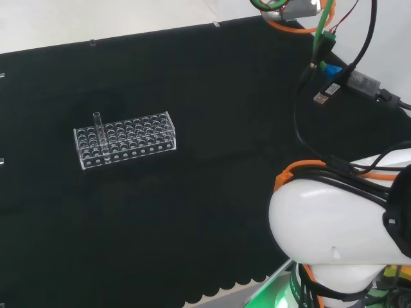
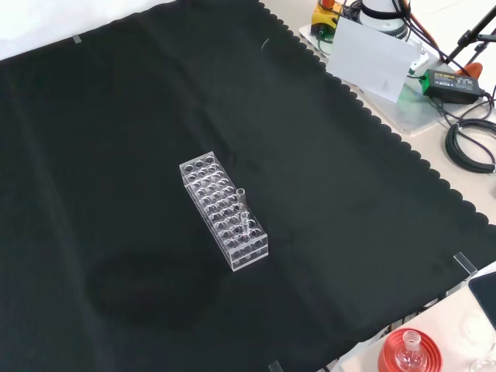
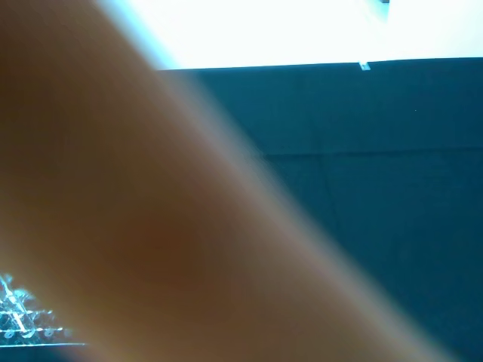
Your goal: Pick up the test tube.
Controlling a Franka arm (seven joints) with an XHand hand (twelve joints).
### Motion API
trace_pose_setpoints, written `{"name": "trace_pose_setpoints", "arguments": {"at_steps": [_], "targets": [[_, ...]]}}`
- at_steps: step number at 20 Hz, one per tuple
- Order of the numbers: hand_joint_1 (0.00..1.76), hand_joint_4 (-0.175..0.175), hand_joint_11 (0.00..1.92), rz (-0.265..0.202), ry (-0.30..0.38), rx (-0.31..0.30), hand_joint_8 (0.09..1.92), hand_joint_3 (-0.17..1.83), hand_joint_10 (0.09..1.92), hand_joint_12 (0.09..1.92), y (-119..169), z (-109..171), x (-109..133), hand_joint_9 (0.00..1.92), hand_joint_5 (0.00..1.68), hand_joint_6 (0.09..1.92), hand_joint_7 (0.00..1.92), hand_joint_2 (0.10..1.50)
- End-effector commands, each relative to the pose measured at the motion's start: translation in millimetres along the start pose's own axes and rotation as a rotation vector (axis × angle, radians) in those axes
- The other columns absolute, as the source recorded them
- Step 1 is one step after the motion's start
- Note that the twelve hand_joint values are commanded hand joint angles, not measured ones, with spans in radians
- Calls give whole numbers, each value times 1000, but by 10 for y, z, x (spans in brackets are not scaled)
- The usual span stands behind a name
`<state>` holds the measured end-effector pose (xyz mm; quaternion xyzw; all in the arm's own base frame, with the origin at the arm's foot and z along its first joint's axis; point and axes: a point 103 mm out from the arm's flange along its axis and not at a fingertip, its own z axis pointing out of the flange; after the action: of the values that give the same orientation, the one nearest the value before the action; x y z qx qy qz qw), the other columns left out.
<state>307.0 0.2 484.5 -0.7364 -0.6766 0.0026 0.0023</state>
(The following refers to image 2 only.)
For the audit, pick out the clear acrylic cloth clip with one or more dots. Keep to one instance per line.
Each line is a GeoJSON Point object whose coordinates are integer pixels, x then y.
{"type": "Point", "coordinates": [274, 366]}
{"type": "Point", "coordinates": [465, 263]}
{"type": "Point", "coordinates": [76, 39]}

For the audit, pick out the black power adapter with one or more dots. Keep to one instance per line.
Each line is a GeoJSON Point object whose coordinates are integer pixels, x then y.
{"type": "Point", "coordinates": [451, 85]}

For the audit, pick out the black tripod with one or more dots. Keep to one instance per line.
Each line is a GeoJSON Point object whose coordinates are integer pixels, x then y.
{"type": "Point", "coordinates": [467, 36]}

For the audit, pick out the clear round-bottom flask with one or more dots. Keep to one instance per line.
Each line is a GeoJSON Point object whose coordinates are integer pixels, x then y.
{"type": "Point", "coordinates": [410, 354]}

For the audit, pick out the black bench cloth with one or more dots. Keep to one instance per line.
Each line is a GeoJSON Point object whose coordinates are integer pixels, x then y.
{"type": "Point", "coordinates": [116, 155]}

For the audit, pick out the yellow stop button box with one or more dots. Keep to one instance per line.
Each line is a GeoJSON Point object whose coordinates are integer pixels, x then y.
{"type": "Point", "coordinates": [323, 17]}

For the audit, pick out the dark flat tablet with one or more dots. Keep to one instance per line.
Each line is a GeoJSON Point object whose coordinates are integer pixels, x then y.
{"type": "Point", "coordinates": [484, 294]}

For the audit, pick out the grey metal base plate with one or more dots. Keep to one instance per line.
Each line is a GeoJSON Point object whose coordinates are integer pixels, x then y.
{"type": "Point", "coordinates": [410, 112]}

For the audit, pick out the clear glass test tube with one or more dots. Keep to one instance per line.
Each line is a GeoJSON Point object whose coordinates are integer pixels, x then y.
{"type": "Point", "coordinates": [242, 205]}

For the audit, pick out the clear acrylic test tube rack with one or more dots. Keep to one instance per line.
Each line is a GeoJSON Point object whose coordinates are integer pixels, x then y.
{"type": "Point", "coordinates": [217, 217]}

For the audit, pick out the pale white board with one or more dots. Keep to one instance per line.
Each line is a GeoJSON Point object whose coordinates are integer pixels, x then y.
{"type": "Point", "coordinates": [368, 58]}

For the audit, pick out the orange plastic piece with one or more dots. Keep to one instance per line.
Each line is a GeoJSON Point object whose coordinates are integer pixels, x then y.
{"type": "Point", "coordinates": [473, 69]}

